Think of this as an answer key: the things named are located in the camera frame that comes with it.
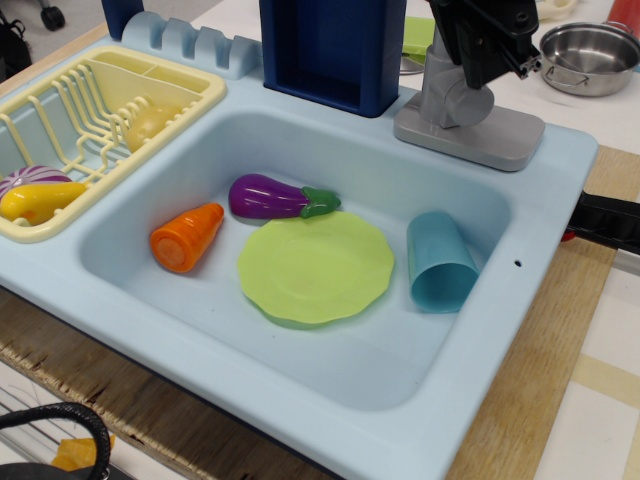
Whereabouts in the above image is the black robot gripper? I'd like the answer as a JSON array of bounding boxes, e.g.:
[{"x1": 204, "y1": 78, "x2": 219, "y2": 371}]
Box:
[{"x1": 429, "y1": 0, "x2": 541, "y2": 90}]

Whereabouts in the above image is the grey toy faucet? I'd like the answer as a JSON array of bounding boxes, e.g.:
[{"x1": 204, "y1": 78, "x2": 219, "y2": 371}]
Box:
[{"x1": 394, "y1": 31, "x2": 545, "y2": 172}]

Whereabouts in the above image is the cream plastic toy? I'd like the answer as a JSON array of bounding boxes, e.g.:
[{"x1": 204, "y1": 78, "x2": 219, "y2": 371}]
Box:
[{"x1": 535, "y1": 0, "x2": 579, "y2": 21}]

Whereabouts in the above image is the stainless steel pot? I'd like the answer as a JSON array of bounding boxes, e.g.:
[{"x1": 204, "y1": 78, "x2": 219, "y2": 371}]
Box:
[{"x1": 539, "y1": 22, "x2": 639, "y2": 97}]

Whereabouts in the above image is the green toy cutting board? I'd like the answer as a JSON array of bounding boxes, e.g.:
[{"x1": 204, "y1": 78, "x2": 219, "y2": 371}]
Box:
[{"x1": 402, "y1": 16, "x2": 436, "y2": 57}]

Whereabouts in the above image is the red plastic object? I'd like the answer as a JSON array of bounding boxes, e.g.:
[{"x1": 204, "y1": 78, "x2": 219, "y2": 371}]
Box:
[{"x1": 607, "y1": 0, "x2": 640, "y2": 30}]

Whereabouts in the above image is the black clamp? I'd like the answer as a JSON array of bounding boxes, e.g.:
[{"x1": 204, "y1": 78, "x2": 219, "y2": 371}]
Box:
[{"x1": 562, "y1": 191, "x2": 639, "y2": 255}]

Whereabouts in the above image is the blue plastic cup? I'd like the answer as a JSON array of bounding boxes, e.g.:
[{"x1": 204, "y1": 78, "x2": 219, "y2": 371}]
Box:
[{"x1": 406, "y1": 211, "x2": 479, "y2": 314}]

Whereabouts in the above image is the green plastic plate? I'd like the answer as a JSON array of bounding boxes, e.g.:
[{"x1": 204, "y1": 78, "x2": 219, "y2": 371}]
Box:
[{"x1": 237, "y1": 211, "x2": 395, "y2": 327}]

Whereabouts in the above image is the purple toy eggplant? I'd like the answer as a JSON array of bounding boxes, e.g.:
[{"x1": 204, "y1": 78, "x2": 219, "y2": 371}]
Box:
[{"x1": 228, "y1": 174, "x2": 341, "y2": 220}]

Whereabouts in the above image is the light blue toy sink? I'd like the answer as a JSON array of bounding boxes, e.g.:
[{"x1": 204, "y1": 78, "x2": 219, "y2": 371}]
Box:
[{"x1": 0, "y1": 11, "x2": 600, "y2": 480}]

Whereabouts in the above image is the orange toy carrot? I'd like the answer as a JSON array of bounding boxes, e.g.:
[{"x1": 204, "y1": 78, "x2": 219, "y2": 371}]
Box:
[{"x1": 149, "y1": 203, "x2": 225, "y2": 273}]

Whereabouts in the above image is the yellow plastic dish rack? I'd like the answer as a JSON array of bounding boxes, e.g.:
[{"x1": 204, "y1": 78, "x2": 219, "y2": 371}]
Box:
[{"x1": 1, "y1": 46, "x2": 227, "y2": 243}]

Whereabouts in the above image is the black chair wheel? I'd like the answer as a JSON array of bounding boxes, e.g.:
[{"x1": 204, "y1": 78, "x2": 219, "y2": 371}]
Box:
[{"x1": 40, "y1": 6, "x2": 66, "y2": 32}]

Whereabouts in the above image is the purple toy onion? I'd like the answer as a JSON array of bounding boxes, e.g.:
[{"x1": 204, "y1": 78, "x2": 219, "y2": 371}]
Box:
[{"x1": 0, "y1": 165, "x2": 71, "y2": 197}]

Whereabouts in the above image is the yellow toy squash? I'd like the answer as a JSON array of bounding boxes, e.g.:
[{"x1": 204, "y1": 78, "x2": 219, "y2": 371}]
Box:
[{"x1": 1, "y1": 182, "x2": 87, "y2": 225}]

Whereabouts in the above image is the orange tape piece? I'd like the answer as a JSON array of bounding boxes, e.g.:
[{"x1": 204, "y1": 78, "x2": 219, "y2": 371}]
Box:
[{"x1": 51, "y1": 438, "x2": 98, "y2": 472}]

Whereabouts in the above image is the black braided cable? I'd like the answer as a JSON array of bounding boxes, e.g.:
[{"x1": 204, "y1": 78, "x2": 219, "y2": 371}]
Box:
[{"x1": 0, "y1": 400, "x2": 112, "y2": 480}]

